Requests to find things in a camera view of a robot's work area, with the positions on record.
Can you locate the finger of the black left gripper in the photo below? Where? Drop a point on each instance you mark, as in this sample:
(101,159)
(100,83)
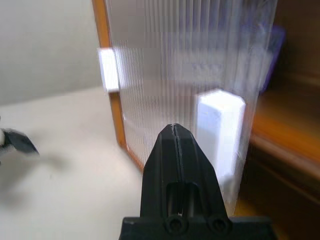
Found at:
(21,142)

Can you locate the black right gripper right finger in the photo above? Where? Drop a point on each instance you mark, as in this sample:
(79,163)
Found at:
(197,165)

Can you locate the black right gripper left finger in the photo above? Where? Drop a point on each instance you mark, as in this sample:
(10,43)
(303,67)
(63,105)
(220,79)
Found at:
(160,162)

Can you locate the white box behind panel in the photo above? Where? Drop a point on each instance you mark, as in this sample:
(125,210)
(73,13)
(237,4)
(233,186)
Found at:
(220,130)

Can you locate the ribbed glass cabinet door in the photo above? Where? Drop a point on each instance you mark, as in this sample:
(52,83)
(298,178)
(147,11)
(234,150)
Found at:
(162,75)

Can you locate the brown wooden cabinet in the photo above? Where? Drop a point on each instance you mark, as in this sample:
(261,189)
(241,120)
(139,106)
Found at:
(287,130)

